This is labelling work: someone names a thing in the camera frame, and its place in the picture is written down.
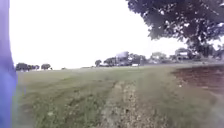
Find distant row of trees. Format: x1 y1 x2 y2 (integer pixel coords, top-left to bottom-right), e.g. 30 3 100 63
94 47 224 68

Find green grass field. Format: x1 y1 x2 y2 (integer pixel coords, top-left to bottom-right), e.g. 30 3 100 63
11 62 224 128

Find distant clump of trees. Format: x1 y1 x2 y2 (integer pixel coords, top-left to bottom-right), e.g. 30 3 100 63
14 62 53 72

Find large spreading tree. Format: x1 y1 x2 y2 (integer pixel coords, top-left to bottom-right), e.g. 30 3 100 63
125 0 224 58

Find blue sheet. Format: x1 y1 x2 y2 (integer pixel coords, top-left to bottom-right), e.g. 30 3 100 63
0 0 19 128

